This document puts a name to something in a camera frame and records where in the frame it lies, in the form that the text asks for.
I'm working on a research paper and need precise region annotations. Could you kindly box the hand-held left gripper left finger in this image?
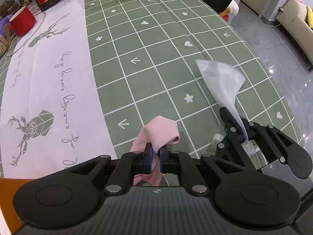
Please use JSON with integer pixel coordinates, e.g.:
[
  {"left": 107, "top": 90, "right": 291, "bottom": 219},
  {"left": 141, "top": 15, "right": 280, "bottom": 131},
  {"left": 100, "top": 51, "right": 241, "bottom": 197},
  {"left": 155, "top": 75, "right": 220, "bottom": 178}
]
[{"left": 66, "top": 142, "right": 154, "bottom": 194}]

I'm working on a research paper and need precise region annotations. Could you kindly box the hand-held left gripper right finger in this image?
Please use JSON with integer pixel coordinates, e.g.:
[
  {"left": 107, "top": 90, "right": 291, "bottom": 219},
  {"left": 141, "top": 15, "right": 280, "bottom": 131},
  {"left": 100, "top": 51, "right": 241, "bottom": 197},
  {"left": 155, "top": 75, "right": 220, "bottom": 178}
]
[{"left": 159, "top": 146, "right": 248, "bottom": 194}]

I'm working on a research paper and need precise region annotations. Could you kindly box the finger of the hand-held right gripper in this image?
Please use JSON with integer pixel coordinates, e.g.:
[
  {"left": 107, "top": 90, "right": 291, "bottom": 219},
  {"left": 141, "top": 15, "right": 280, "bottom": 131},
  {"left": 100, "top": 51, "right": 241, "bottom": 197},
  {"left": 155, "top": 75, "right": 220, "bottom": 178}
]
[
  {"left": 215, "top": 106, "right": 257, "bottom": 170},
  {"left": 245, "top": 121, "right": 297, "bottom": 167}
]

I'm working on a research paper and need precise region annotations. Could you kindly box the pink cloth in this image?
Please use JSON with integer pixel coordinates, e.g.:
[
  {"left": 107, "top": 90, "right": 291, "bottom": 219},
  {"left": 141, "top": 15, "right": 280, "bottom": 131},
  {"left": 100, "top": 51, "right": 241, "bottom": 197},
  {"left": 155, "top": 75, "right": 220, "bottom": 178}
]
[{"left": 129, "top": 115, "right": 181, "bottom": 187}]

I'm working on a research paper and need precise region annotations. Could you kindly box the white foam sheet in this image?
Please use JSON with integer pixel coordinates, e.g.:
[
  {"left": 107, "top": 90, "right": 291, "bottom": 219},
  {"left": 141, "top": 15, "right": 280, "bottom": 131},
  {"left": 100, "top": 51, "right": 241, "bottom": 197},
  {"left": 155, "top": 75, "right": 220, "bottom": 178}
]
[{"left": 195, "top": 59, "right": 256, "bottom": 157}]

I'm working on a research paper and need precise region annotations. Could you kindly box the green checked tablecloth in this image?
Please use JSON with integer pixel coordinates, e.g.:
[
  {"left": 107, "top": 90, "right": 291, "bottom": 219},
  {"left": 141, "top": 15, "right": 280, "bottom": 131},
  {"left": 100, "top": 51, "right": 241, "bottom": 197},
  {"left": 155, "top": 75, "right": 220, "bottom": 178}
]
[{"left": 83, "top": 0, "right": 298, "bottom": 187}]

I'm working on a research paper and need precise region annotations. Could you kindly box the cream sofa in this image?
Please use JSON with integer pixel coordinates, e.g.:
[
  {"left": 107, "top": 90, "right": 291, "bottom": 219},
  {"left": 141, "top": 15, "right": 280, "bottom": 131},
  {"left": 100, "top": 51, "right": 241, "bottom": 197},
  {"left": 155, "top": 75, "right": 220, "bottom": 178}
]
[{"left": 276, "top": 0, "right": 313, "bottom": 72}]

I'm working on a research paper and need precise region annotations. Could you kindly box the white printed table runner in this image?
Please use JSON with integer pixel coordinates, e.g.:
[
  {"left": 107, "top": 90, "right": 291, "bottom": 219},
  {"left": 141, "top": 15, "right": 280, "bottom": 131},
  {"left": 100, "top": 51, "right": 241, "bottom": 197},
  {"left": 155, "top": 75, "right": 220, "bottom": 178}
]
[{"left": 0, "top": 0, "right": 118, "bottom": 180}]

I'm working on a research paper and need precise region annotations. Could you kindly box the yellow cushion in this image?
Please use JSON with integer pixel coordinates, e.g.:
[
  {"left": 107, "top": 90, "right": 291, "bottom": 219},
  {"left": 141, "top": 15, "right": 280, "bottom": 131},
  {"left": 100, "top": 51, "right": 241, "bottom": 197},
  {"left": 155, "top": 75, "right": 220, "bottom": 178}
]
[{"left": 305, "top": 4, "right": 313, "bottom": 28}]

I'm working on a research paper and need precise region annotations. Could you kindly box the round glass turntable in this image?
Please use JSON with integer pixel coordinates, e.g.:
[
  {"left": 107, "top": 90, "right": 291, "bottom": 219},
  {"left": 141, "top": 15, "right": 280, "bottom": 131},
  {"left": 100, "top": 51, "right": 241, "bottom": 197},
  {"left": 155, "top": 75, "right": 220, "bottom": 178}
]
[{"left": 5, "top": 12, "right": 47, "bottom": 58}]

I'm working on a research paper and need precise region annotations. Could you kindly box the beige wooden box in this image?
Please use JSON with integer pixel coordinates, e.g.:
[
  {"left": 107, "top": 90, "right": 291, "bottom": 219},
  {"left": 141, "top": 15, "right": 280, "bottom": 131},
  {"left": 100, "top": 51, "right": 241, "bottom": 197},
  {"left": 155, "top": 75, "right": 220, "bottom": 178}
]
[{"left": 0, "top": 22, "right": 12, "bottom": 58}]

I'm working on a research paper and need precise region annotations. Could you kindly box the red cup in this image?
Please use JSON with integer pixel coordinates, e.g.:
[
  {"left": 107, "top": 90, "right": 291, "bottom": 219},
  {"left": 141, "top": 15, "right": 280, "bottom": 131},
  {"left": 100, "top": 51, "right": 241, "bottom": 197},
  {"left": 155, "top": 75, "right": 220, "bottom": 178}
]
[{"left": 9, "top": 6, "right": 37, "bottom": 37}]

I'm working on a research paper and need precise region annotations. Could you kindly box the purple packet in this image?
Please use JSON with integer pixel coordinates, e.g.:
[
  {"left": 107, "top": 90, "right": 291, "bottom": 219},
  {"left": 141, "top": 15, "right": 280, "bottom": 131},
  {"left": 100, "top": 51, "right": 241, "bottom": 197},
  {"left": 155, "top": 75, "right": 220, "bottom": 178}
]
[{"left": 0, "top": 15, "right": 15, "bottom": 36}]

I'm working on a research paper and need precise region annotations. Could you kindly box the brown figurine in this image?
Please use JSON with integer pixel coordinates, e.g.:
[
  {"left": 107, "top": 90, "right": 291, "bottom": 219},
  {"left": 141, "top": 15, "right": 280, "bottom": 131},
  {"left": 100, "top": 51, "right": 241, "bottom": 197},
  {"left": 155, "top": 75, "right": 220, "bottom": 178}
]
[{"left": 0, "top": 1, "right": 22, "bottom": 18}]

